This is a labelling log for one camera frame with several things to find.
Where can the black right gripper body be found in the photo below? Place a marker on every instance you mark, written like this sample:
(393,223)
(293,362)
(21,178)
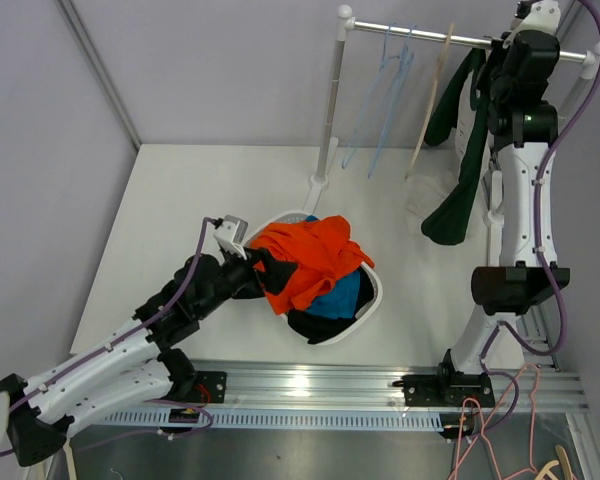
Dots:
(498,81)

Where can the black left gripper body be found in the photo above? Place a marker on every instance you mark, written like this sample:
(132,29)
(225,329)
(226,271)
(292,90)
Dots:
(236,273)

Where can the orange t shirt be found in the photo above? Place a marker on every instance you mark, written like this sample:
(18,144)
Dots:
(285,241)

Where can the black t shirt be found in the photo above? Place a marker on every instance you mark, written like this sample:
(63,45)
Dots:
(336,312)

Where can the blue t shirt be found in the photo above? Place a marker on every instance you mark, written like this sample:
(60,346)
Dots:
(332,279)

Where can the light blue wire hanger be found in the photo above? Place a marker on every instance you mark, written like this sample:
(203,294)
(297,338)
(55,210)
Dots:
(362,116)
(392,97)

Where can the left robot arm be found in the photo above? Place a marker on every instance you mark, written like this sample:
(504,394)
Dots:
(138,362)

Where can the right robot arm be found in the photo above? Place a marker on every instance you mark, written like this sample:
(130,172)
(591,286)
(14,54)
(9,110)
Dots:
(502,295)

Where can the white printed t shirt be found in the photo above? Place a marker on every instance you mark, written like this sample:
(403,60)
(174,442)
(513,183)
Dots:
(436,172)

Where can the dark green t shirt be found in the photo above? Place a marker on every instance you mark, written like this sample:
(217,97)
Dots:
(448,224)

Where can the cream hanger bottom left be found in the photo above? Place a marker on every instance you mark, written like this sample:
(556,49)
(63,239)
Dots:
(70,461)

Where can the wooden hanger bottom right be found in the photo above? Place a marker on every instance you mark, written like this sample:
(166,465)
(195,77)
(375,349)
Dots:
(559,468)

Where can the white perforated plastic basket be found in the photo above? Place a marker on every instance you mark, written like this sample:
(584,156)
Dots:
(312,274)

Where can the white metal clothes rack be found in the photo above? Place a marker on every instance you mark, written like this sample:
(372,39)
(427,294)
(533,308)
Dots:
(330,100)

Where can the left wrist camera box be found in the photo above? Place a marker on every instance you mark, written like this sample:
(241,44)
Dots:
(229,235)

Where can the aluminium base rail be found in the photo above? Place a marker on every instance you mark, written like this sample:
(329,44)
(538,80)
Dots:
(270,367)

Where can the pink wire hanger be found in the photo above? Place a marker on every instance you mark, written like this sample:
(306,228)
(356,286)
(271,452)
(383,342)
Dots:
(487,427)

